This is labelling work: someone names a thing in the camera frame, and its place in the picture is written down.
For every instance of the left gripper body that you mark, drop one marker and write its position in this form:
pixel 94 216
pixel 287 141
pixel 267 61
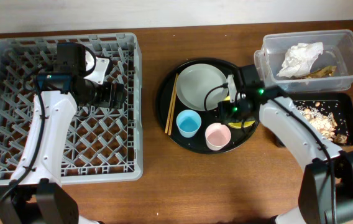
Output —
pixel 116 96

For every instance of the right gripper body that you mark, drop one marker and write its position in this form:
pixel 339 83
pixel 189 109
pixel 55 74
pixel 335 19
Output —
pixel 233 111

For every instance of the yellow bowl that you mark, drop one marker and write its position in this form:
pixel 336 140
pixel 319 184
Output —
pixel 233 123

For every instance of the blue cup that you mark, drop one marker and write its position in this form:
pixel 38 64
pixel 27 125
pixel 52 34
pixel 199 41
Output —
pixel 188 123

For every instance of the white tissue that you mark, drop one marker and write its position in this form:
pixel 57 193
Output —
pixel 299 59

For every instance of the food scraps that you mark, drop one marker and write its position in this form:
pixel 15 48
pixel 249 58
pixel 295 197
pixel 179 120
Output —
pixel 324 122

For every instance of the gold snack wrapper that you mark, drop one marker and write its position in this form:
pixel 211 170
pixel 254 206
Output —
pixel 322 73

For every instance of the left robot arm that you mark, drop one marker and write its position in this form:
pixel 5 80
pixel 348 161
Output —
pixel 35 194

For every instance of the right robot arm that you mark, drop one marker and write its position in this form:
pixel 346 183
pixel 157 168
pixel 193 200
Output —
pixel 326 193

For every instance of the grey dishwasher rack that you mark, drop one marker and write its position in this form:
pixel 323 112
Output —
pixel 102 145

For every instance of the pink cup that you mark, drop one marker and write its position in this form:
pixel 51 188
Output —
pixel 217 136

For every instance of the grey plate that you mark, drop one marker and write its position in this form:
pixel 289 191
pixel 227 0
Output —
pixel 194 83

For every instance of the black rectangular bin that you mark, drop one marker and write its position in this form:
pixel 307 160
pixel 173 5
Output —
pixel 341 106

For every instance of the clear plastic bin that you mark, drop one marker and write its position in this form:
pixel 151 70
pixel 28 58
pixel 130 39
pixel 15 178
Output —
pixel 337 51

